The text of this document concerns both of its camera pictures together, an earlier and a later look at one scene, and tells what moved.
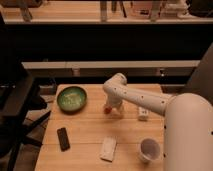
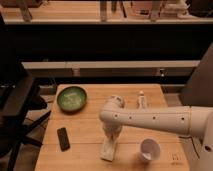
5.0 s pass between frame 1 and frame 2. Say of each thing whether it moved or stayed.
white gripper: moved
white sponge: stayed
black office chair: stayed
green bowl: stayed
